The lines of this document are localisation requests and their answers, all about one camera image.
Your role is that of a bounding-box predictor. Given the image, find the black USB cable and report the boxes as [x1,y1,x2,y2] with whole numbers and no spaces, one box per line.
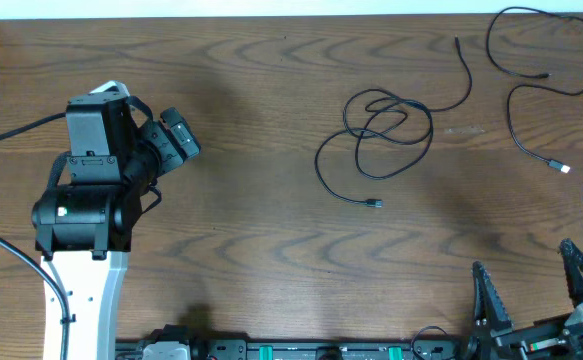
[485,5,583,175]
[313,35,474,209]

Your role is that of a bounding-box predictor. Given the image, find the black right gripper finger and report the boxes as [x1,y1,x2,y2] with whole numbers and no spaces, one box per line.
[471,261,513,333]
[559,238,583,306]

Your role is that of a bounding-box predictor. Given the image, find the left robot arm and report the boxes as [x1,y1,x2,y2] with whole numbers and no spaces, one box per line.
[31,87,201,359]

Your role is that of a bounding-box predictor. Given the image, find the left camera cable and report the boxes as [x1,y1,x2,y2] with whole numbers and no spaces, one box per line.
[0,112,75,360]

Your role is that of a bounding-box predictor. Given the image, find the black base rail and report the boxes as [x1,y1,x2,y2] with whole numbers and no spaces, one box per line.
[114,325,465,360]

